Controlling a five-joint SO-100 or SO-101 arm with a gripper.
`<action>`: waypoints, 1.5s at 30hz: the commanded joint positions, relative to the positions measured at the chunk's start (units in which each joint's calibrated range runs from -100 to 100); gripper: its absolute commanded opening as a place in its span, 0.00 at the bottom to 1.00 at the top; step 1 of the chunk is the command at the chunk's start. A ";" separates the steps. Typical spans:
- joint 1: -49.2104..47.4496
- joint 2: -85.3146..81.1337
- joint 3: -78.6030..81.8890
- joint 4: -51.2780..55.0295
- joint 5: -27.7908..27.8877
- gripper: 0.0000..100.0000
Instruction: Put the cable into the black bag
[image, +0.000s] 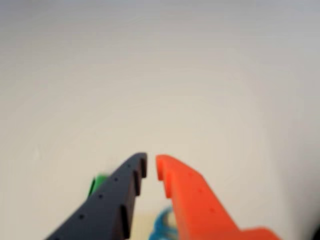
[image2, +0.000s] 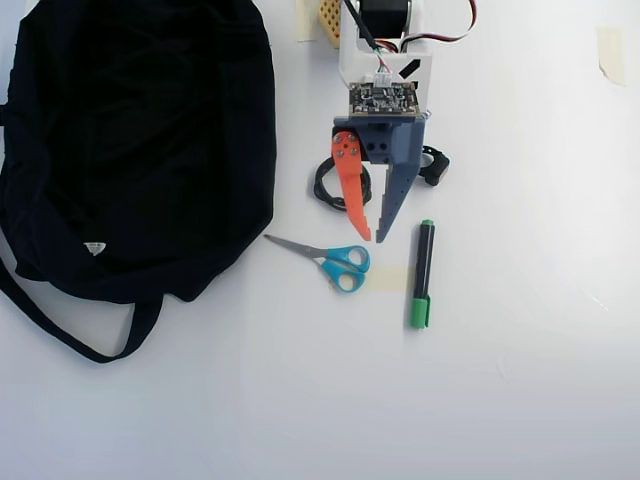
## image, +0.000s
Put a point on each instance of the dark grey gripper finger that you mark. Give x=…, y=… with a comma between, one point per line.
x=107, y=205

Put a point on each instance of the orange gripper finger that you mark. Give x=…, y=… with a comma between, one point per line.
x=200, y=207

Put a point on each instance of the green and black marker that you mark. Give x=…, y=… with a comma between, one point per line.
x=97, y=185

